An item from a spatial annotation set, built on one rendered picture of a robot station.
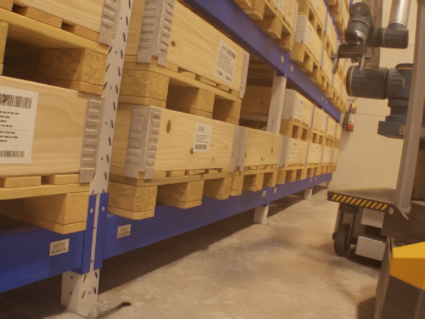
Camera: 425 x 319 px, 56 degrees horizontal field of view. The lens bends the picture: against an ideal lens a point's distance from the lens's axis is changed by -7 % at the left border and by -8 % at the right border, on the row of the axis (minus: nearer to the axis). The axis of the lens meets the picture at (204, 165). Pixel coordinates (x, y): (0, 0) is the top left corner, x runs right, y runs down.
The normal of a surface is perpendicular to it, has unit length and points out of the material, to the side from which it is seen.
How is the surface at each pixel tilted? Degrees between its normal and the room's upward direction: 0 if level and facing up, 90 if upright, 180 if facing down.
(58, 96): 90
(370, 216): 90
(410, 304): 90
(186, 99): 90
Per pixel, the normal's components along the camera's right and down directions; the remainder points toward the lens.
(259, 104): -0.40, 0.01
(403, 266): -0.92, -0.10
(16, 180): 0.91, 0.15
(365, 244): -0.62, -0.03
